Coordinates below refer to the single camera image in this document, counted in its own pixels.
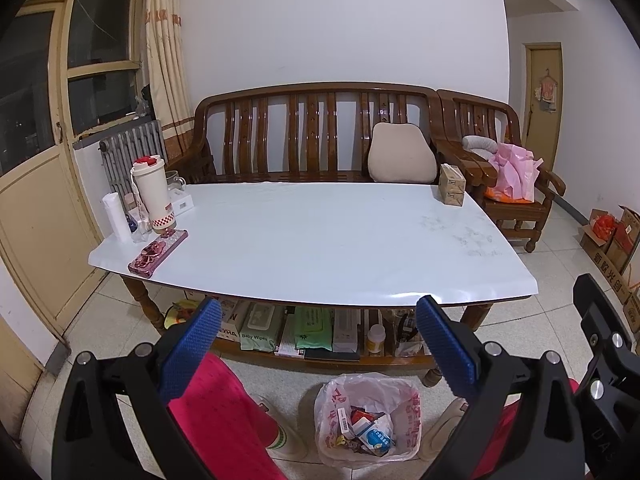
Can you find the person's left striped sock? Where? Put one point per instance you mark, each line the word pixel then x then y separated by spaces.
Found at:
pixel 277 437

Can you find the wooden armchair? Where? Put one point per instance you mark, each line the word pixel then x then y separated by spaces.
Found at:
pixel 475 102

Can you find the dark flat book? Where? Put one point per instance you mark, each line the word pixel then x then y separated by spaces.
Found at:
pixel 332 355

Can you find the white pill bottle yellow label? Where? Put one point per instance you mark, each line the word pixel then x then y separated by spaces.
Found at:
pixel 376 340

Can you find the small blue bottle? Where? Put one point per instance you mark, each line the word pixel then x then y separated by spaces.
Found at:
pixel 131 222

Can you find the cream framed window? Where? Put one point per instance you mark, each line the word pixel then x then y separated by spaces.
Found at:
pixel 100 20

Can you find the white paper roll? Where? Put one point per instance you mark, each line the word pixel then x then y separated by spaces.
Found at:
pixel 116 215

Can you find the person's leg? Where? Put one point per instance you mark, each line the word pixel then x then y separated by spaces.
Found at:
pixel 220 420
pixel 500 440

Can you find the wooden slatted sofa bench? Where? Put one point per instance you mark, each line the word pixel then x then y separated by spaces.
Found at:
pixel 320 89

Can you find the person's right white shoe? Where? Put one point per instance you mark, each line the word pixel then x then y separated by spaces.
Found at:
pixel 442 430

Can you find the person's white shoe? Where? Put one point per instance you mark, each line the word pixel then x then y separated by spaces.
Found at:
pixel 295 437
pixel 442 430

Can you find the white tumbler with red lid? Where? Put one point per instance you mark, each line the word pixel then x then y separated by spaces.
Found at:
pixel 152 192

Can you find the person's left leg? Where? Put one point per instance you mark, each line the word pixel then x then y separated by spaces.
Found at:
pixel 220 420

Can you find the white red-print plastic bag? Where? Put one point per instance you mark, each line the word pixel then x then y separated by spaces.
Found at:
pixel 330 410

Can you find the grey-green baby wipes pack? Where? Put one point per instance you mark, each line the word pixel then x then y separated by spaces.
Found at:
pixel 261 327

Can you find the red plastic bag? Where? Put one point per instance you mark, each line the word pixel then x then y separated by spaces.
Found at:
pixel 602 227

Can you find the flat white box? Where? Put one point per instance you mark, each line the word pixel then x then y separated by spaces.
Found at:
pixel 181 202

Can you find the beige back cushion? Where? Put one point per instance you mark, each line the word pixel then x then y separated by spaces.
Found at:
pixel 402 152

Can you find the blue and white box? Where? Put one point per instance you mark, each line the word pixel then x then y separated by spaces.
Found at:
pixel 376 439

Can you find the cream balcony door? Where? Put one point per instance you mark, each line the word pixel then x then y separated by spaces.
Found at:
pixel 40 230

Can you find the person's right leg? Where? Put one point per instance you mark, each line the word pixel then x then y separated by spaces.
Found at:
pixel 500 440

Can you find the yellow wooden door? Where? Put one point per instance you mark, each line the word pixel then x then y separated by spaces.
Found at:
pixel 542 130

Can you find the beige patterned curtain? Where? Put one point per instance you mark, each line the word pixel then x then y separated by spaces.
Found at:
pixel 167 45

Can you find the hanging door ornament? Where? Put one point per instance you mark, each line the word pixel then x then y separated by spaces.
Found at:
pixel 545 91

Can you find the green wipes pack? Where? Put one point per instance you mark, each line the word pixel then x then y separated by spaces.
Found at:
pixel 313 329

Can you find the white red-print carton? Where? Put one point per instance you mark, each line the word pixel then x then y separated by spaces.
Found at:
pixel 232 322

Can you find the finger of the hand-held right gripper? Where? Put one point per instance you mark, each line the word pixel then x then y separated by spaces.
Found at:
pixel 600 315

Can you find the thin red white box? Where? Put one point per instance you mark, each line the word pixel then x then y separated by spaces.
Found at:
pixel 287 342

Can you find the orange bag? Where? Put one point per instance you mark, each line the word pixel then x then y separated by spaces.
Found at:
pixel 505 196

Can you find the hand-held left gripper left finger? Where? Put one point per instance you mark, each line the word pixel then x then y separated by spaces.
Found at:
pixel 192 345

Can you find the grey cast radiator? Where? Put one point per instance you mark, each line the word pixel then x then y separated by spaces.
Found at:
pixel 132 147

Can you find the brown tissue box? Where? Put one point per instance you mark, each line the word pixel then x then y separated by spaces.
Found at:
pixel 452 185

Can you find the grey roll pillow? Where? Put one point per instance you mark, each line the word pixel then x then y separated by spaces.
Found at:
pixel 479 143

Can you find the person's left white shoe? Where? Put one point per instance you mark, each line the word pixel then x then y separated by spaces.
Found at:
pixel 295 437

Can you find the yellow orange toy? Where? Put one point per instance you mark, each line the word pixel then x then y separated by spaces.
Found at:
pixel 182 314

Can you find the clear plastic container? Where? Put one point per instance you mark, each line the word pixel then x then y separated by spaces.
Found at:
pixel 407 335

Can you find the white-topped wooden coffee table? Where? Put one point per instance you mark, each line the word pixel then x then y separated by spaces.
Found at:
pixel 300 235

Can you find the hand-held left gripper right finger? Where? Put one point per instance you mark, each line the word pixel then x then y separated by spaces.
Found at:
pixel 447 345

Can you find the pink plastic bag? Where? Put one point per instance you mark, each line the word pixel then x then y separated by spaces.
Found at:
pixel 515 170

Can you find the pink glitter phone case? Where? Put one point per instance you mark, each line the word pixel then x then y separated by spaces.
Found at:
pixel 157 254

